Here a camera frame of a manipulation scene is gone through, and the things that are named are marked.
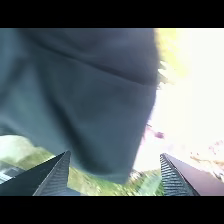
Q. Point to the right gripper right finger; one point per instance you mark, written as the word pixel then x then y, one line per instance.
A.
pixel 190 180

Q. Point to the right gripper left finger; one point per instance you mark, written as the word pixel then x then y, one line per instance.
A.
pixel 46 180

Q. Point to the black garment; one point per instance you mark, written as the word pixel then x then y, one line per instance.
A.
pixel 83 100

